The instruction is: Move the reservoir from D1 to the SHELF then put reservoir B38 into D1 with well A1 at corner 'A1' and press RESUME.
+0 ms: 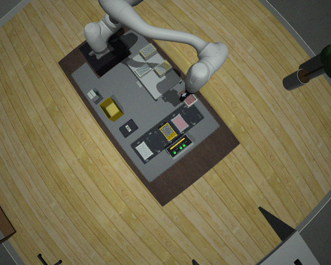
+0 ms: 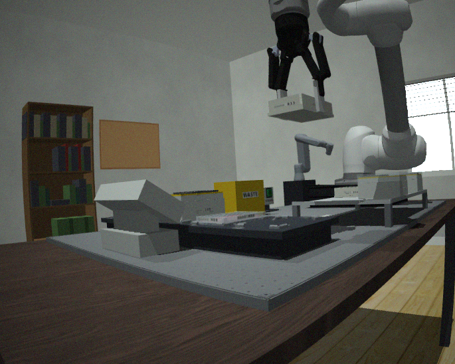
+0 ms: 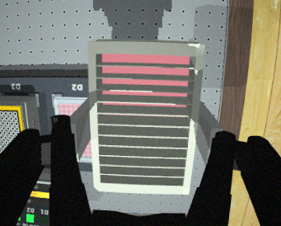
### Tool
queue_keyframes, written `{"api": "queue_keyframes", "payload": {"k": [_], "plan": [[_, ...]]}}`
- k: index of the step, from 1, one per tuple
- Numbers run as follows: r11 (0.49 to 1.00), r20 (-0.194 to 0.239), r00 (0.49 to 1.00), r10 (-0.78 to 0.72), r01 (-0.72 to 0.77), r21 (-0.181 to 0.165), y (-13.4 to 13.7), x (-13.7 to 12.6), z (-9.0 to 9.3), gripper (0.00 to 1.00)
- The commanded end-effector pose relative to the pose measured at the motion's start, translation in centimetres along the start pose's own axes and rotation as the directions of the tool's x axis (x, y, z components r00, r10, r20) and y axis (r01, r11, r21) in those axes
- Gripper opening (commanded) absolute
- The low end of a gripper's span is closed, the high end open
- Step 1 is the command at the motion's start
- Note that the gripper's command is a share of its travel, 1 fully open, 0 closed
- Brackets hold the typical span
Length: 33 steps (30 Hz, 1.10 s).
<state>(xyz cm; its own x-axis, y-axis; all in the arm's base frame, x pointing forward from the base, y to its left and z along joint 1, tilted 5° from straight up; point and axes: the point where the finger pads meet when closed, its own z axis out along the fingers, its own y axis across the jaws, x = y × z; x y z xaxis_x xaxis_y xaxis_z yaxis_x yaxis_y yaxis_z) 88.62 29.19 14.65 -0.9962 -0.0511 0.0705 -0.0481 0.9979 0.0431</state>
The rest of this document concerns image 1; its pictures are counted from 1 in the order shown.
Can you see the yellow waste bin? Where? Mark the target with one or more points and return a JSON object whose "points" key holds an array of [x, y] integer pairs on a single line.
{"points": [[106, 103]]}

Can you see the white multi-trough reservoir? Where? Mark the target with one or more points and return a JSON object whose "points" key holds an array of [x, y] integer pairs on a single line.
{"points": [[143, 70]]}

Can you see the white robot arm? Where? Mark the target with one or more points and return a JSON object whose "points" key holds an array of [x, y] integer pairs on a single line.
{"points": [[121, 12]]}

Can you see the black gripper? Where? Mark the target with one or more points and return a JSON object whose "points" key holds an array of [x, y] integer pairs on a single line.
{"points": [[183, 96]]}

